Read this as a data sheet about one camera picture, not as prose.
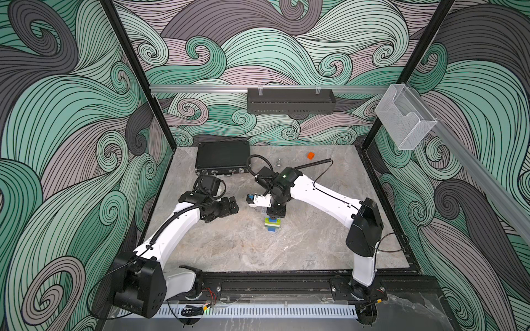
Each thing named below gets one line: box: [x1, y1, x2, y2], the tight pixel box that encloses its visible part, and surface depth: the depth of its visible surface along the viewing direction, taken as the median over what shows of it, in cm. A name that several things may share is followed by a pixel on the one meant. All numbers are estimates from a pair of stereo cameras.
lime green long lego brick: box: [264, 217, 281, 227], surface depth 84 cm
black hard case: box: [194, 140, 250, 176], surface depth 113 cm
